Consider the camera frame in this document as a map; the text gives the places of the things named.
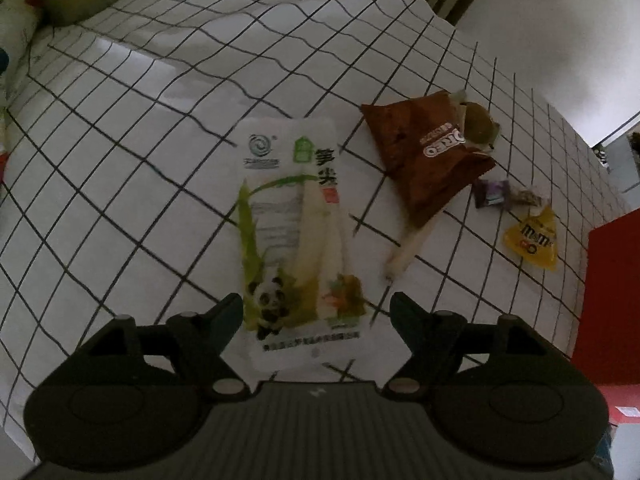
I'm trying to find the white green bamboo shoot packet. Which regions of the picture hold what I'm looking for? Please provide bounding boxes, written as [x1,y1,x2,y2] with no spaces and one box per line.
[234,116,368,373]

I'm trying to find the red cardboard box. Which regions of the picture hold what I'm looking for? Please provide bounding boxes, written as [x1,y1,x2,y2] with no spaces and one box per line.
[570,212,640,426]

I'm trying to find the small clear nut packet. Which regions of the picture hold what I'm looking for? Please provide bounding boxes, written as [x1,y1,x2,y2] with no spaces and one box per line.
[510,186,545,209]

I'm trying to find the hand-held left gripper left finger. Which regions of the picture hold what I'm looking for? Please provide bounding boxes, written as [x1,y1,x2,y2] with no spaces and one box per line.
[75,292,251,403]

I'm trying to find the purple candy wrapper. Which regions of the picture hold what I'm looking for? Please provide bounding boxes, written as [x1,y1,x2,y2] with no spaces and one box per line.
[472,178,516,209]

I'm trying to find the round pastry in clear wrapper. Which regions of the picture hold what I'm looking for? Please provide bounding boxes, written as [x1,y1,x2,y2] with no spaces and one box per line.
[452,89,501,151]

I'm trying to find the brown cookie packet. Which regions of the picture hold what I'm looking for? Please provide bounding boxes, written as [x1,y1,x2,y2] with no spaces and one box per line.
[361,90,497,228]

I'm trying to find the yellow candy packet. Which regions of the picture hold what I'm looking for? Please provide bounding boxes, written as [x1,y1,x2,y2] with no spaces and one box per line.
[502,205,560,272]

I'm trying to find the cream sausage stick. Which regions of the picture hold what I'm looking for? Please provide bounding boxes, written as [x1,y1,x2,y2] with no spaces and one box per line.
[384,210,441,281]

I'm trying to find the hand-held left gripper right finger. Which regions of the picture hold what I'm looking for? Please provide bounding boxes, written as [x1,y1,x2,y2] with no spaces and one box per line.
[382,291,571,403]

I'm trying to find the floral printed cloth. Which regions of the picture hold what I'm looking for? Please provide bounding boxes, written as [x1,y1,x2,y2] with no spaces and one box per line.
[0,0,46,111]

